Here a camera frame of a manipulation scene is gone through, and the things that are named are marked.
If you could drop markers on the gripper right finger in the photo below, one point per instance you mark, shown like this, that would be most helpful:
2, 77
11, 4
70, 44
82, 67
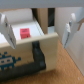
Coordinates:
68, 30

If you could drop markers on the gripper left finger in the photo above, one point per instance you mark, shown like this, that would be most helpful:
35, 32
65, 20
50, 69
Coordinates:
8, 30

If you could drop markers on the pink block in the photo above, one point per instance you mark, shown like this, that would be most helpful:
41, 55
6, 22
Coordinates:
24, 33

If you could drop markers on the wooden drawer box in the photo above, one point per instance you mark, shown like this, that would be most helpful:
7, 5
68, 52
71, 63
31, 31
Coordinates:
42, 18

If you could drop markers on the wooden drawer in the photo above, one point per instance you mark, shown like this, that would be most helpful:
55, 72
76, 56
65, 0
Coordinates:
50, 53

